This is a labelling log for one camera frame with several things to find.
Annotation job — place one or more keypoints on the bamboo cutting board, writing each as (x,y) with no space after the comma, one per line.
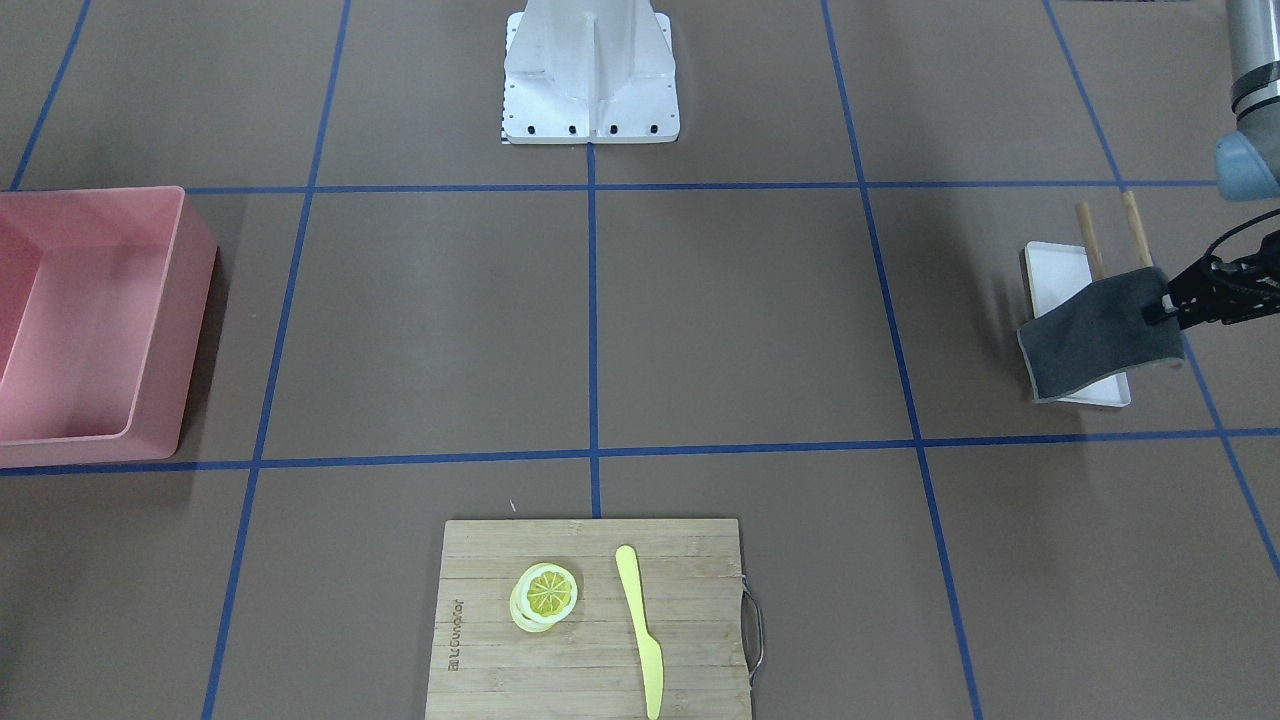
(680,579)

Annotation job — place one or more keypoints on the pink plastic bin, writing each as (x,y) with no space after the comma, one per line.
(104,295)

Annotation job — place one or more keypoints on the dark grey cleaning cloth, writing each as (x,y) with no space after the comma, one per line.
(1099,332)

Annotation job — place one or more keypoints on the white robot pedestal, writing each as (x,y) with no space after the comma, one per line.
(589,72)

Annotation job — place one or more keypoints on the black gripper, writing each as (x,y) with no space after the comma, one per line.
(1222,284)

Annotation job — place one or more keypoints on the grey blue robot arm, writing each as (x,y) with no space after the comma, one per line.
(1247,159)

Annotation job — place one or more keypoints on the yellow plastic knife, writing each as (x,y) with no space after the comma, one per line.
(648,648)

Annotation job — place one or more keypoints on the yellow lemon slice toy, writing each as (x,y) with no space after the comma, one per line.
(543,596)

